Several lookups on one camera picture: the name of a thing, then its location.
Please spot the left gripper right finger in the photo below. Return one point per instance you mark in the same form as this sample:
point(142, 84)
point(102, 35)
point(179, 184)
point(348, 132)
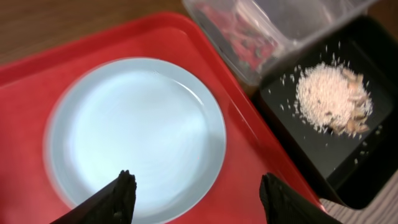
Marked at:
point(283, 205)

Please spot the light blue plate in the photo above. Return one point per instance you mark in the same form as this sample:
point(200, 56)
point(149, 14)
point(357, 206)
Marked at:
point(144, 115)

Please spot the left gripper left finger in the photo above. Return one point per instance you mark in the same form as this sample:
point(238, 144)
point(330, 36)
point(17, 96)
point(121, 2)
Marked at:
point(113, 204)

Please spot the black tray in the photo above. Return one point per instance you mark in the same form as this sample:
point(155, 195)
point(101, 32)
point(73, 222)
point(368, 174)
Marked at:
point(348, 170)

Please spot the rice and food scraps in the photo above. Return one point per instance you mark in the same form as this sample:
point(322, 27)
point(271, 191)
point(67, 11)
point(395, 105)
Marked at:
point(324, 104)

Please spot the clear plastic bin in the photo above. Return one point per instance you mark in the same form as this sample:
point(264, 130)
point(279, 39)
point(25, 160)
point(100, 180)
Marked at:
point(296, 23)

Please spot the red snack wrapper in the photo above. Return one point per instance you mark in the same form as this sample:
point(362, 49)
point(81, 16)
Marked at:
point(252, 47)

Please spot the red plastic tray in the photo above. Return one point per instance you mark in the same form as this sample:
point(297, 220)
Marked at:
point(30, 88)

